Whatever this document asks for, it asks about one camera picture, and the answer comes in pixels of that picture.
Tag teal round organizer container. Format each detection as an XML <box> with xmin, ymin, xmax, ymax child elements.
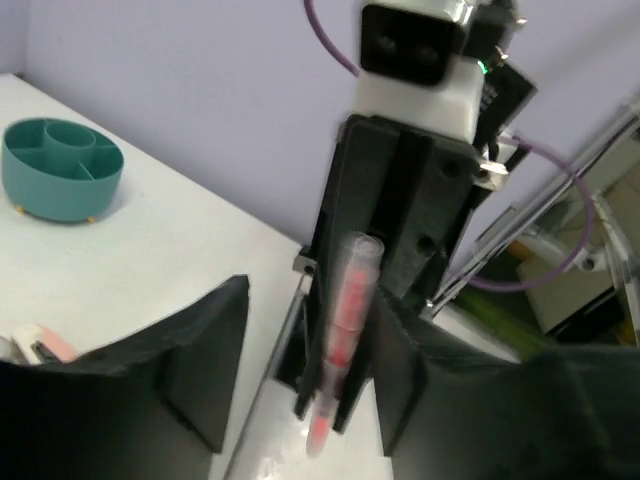
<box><xmin>1</xmin><ymin>117</ymin><xmax>125</xmax><ymax>223</ymax></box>

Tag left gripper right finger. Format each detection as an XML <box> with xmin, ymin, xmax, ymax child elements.
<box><xmin>374</xmin><ymin>290</ymin><xmax>639</xmax><ymax>479</ymax></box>

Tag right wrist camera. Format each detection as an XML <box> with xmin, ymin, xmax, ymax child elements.
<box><xmin>353</xmin><ymin>0</ymin><xmax>484</xmax><ymax>143</ymax></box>

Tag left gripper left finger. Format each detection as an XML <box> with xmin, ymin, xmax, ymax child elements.
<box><xmin>1</xmin><ymin>275</ymin><xmax>250</xmax><ymax>479</ymax></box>

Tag red transparent pen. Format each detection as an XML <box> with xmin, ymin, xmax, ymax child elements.
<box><xmin>306</xmin><ymin>232</ymin><xmax>384</xmax><ymax>457</ymax></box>

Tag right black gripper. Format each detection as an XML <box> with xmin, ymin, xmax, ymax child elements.
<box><xmin>309</xmin><ymin>115</ymin><xmax>485</xmax><ymax>310</ymax></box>

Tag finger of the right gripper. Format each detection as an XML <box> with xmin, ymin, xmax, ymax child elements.
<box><xmin>294</xmin><ymin>219</ymin><xmax>348</xmax><ymax>420</ymax></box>
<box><xmin>332</xmin><ymin>239</ymin><xmax>384</xmax><ymax>433</ymax></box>

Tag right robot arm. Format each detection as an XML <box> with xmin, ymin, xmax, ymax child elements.
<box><xmin>294</xmin><ymin>1</ymin><xmax>535</xmax><ymax>415</ymax></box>

